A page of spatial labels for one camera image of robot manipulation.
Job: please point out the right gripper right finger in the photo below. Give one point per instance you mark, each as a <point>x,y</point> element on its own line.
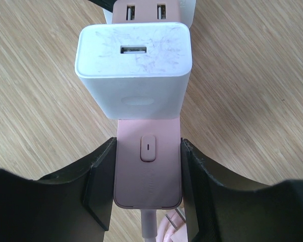
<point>221,205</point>

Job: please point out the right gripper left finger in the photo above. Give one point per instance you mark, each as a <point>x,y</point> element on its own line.
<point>71,204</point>

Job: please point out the pink power strip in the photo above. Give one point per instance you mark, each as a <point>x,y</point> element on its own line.
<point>148,166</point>

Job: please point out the white 80W charger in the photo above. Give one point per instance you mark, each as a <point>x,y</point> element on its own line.
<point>135,71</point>

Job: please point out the pink beige charger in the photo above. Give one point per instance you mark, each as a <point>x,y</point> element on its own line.
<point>187,12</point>

